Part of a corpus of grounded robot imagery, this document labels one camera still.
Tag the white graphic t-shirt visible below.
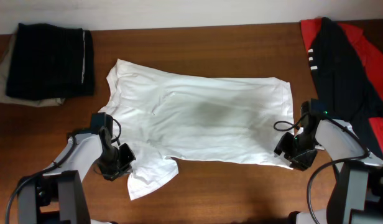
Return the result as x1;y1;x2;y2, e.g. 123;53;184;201
102;60;293;200

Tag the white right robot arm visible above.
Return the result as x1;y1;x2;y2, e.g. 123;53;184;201
274;114;383;223

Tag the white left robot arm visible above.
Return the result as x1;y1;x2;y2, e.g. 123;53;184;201
14;128;136;224

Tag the folded beige garment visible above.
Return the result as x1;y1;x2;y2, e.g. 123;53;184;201
0;34;65;107

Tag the red and black garment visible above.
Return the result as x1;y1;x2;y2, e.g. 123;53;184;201
300;17;383;160

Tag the folded black garment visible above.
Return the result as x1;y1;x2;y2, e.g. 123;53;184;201
6;23;95;100

